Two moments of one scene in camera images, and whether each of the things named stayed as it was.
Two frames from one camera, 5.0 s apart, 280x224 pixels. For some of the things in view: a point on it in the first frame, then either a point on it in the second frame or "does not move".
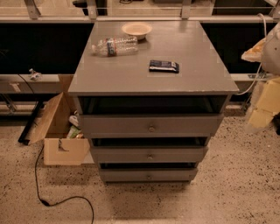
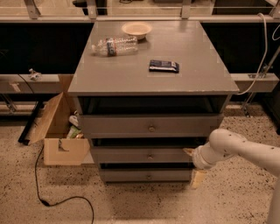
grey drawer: x=150 y=154 does not move
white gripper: x=271 y=58 -> x=199 y=158
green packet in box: x=73 y=132 does not move
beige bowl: x=136 y=30 does not move
